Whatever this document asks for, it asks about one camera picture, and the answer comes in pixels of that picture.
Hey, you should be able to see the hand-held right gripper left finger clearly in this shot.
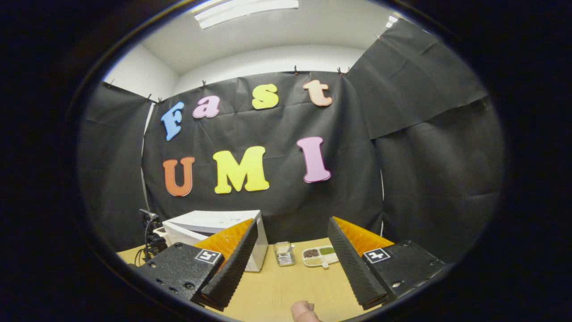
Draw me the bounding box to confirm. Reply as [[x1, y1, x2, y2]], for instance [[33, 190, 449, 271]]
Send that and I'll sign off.
[[135, 217, 260, 312]]

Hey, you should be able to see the cream divided dish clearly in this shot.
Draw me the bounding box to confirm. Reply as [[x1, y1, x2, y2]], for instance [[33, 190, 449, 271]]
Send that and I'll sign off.
[[302, 245, 340, 269]]

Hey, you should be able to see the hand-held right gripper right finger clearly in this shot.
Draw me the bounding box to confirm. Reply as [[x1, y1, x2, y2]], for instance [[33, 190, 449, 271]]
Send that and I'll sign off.
[[327, 216, 448, 311]]

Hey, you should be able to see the white microwave oven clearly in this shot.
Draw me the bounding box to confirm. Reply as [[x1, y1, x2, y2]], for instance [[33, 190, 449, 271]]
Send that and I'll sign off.
[[161, 210, 269, 273]]

